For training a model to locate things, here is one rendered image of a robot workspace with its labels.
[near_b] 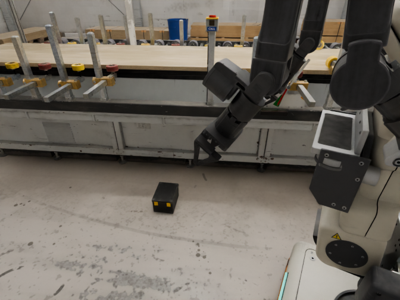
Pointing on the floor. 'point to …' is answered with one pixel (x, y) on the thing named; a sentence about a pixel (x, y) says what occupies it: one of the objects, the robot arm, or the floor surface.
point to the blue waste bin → (177, 28)
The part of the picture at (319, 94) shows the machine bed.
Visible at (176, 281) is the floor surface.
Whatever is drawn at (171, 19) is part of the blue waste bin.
